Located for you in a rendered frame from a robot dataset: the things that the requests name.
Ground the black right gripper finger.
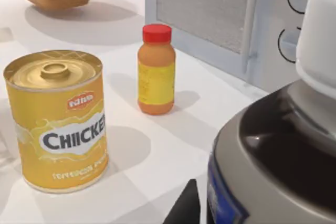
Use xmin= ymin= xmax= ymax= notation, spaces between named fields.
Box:
xmin=163 ymin=178 xmax=199 ymax=224

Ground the microwave oven door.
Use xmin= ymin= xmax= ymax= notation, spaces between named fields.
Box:
xmin=144 ymin=0 xmax=260 ymax=81

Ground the pale microwave oven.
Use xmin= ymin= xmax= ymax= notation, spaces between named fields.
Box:
xmin=144 ymin=0 xmax=336 ymax=94

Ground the yellow can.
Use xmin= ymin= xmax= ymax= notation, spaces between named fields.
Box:
xmin=3 ymin=50 xmax=110 ymax=194

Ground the orange bottle with red cap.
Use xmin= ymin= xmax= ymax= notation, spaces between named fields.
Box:
xmin=137 ymin=24 xmax=176 ymax=116

